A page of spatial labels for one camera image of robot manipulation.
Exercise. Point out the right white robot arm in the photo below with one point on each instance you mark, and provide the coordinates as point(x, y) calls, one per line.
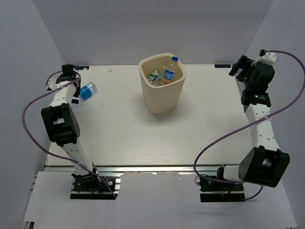
point(265, 164)

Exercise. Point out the black XDOF logo sticker right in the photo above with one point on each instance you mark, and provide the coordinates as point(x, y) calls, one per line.
point(222, 66)

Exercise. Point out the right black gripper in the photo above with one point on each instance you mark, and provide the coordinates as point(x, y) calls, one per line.
point(242, 63)

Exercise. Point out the black logo sticker left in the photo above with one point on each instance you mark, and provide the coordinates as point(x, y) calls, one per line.
point(79, 68)

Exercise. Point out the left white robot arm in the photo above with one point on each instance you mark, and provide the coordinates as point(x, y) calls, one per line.
point(61, 124)

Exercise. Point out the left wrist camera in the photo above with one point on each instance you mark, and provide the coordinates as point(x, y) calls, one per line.
point(51, 83)

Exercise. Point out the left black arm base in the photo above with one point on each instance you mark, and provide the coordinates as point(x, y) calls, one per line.
point(89, 187)

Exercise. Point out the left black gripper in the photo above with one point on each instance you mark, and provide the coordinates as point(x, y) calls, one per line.
point(76, 94)

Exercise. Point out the aluminium front rail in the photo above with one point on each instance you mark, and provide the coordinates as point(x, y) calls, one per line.
point(128, 169)

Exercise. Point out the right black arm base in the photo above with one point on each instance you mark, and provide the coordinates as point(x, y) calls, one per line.
point(217, 192)

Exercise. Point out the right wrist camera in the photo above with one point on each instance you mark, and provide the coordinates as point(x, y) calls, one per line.
point(266, 57)

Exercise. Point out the small bottle blue label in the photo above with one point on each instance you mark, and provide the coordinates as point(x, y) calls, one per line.
point(170, 69)

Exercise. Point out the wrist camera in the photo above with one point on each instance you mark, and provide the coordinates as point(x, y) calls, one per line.
point(51, 83)
point(266, 57)

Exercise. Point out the clear bottle blue label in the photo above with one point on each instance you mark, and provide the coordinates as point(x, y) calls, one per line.
point(88, 91)

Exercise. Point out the cream plastic bin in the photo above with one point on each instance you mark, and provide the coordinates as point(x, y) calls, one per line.
point(160, 99)

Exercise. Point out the clear bottle green white label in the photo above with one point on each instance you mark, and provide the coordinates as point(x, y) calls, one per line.
point(153, 77)

